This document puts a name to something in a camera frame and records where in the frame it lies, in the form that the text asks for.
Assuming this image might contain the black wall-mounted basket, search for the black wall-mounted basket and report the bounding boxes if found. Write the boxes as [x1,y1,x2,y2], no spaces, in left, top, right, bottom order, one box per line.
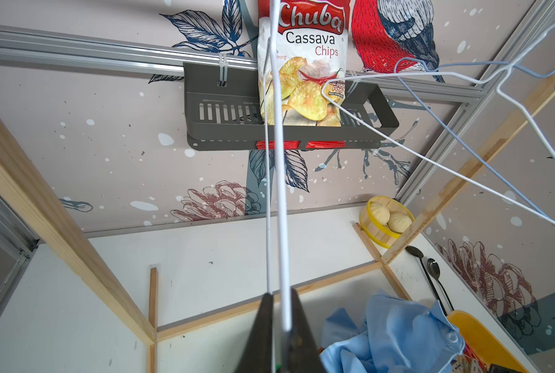
[183,61,400,152]

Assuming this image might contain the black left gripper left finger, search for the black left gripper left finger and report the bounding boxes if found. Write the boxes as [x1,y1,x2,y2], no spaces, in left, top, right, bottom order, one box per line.
[235,293,274,373]

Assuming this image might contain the wooden clothes rack frame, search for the wooden clothes rack frame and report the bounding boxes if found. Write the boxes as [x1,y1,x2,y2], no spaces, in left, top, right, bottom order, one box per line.
[0,48,555,373]

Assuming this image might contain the white wire hanger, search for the white wire hanger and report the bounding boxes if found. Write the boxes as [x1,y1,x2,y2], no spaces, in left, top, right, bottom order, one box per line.
[266,1,293,334]
[320,8,555,236]

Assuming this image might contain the light blue wire hanger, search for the light blue wire hanger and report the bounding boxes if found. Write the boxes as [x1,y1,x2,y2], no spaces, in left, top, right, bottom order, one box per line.
[391,63,555,251]

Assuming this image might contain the white cassava chips bag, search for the white cassava chips bag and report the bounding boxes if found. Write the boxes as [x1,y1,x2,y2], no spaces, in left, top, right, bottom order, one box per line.
[257,27,348,127]

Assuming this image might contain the yellow plastic tray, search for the yellow plastic tray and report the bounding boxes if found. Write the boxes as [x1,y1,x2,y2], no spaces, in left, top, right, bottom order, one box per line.
[448,310,527,372]

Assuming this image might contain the light blue long-sleeve shirt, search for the light blue long-sleeve shirt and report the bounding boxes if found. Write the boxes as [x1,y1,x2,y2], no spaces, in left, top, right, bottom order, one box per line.
[319,291,466,372]

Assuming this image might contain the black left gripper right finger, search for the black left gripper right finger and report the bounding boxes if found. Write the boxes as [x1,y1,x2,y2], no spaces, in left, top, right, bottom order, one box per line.
[279,288,326,373]

